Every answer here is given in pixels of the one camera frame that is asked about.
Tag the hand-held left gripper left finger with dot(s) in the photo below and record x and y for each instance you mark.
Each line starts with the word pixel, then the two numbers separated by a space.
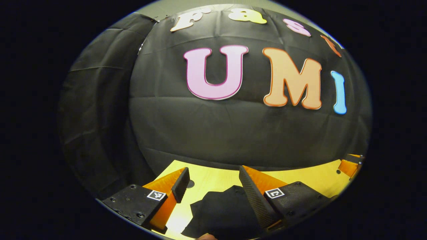
pixel 181 185

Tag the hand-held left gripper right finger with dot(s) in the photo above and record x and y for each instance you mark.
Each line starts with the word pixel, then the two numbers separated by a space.
pixel 252 193

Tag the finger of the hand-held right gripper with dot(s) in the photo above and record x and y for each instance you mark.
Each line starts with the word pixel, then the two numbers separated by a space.
pixel 348 167

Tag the black button shirt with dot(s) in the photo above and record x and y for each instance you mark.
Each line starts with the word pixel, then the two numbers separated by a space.
pixel 223 213

